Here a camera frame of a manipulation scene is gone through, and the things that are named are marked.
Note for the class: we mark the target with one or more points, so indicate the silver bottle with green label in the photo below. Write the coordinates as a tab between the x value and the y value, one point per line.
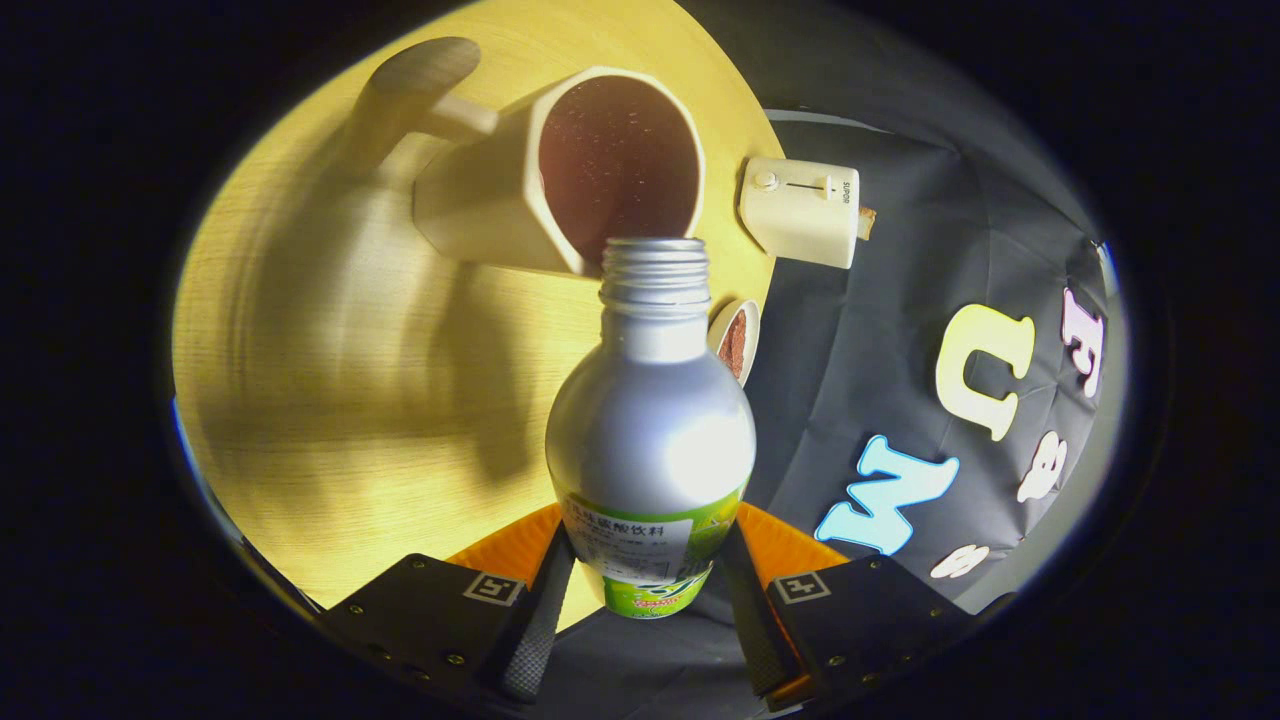
650	430

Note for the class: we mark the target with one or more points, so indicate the brown sausage piece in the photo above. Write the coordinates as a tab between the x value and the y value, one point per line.
737	345

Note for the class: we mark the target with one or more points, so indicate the white toaster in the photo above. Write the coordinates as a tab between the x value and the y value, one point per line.
800	215

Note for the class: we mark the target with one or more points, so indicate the white oval plate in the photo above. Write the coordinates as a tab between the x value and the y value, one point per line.
750	345

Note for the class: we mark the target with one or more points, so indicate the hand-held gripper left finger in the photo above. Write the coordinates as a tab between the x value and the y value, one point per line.
535	630

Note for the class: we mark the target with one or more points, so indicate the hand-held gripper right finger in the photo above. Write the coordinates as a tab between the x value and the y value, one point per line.
762	630

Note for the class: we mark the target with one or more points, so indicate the toast slice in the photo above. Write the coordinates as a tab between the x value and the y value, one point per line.
866	223

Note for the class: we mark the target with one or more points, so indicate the black backdrop cloth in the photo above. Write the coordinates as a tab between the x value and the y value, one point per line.
860	340

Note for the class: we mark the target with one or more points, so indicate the wooden table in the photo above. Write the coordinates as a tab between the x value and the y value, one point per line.
350	420

